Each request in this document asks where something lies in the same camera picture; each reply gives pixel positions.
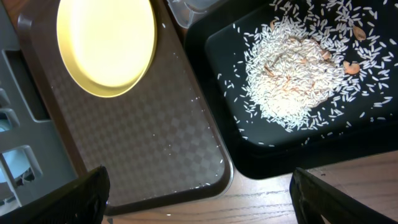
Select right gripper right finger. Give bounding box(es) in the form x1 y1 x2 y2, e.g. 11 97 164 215
289 167 397 224

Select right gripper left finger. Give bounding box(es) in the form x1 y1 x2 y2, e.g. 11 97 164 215
1 166 110 224

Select rice food scraps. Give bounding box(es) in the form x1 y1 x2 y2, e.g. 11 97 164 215
205 1 397 147

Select grey plastic dish rack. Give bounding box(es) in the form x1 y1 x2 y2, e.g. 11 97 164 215
1 7 77 215

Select black rectangular tray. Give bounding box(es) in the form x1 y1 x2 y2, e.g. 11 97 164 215
184 0 397 179

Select dark brown serving tray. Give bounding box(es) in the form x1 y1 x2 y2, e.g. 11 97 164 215
17 0 233 216

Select yellow round plate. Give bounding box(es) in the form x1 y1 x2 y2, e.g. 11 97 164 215
56 0 157 98

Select clear plastic bin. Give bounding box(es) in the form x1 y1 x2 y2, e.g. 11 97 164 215
167 0 226 29

